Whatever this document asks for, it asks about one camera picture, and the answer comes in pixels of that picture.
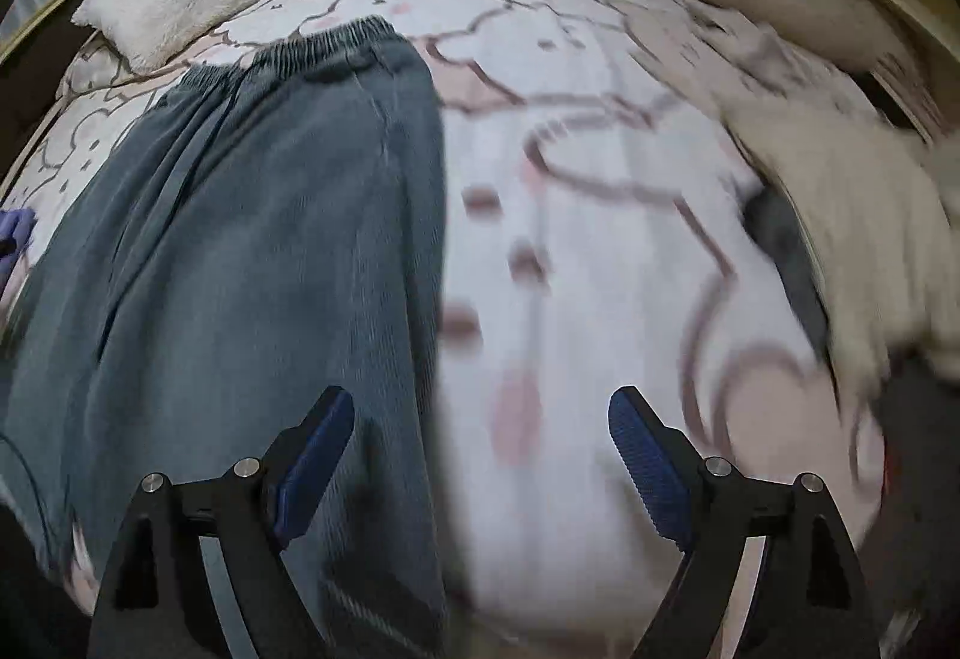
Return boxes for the dark grey cloth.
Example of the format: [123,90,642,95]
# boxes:
[742,186,835,360]

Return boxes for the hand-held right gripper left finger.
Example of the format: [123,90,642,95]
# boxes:
[86,385,355,659]

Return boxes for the blue denim jeans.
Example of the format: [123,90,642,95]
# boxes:
[0,14,451,659]

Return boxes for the folded purple cloth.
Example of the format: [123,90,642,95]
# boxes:
[0,207,37,285]

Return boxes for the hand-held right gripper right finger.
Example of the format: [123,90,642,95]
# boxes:
[607,385,882,659]

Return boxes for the light beige cloth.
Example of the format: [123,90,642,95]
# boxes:
[727,104,960,398]

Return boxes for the bear print pillow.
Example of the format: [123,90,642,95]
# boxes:
[56,29,143,100]

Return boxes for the bear print bed sheet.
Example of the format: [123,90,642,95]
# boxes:
[0,0,890,659]

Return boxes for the wooden headboard shelf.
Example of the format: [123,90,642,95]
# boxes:
[0,0,218,195]

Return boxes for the dark brown cloth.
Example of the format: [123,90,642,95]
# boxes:
[870,359,960,630]

